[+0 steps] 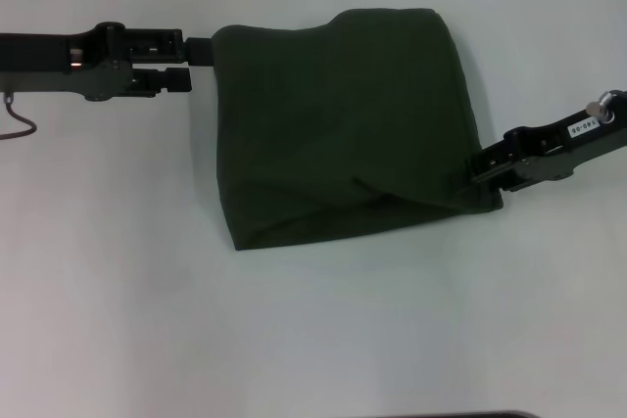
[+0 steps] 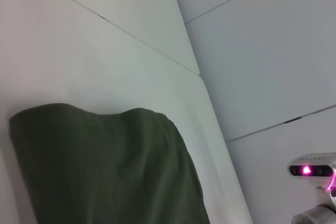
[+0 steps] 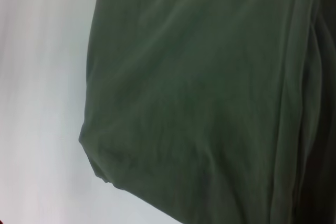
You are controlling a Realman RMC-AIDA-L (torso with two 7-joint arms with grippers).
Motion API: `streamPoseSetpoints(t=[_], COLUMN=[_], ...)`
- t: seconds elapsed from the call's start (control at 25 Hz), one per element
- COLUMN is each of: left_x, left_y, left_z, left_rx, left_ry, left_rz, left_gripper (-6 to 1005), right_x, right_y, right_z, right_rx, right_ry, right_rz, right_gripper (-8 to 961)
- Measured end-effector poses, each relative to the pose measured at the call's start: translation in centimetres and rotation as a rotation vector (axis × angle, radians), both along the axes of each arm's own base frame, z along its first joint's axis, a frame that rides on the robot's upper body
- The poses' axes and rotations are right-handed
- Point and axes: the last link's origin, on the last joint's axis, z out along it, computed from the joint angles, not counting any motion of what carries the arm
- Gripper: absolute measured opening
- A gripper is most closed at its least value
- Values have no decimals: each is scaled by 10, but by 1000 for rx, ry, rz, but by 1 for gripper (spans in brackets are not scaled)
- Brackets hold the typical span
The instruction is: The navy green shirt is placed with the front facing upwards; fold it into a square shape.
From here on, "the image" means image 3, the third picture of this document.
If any dark green FREE t-shirt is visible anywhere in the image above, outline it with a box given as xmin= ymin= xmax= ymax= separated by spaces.
xmin=78 ymin=0 xmax=336 ymax=224

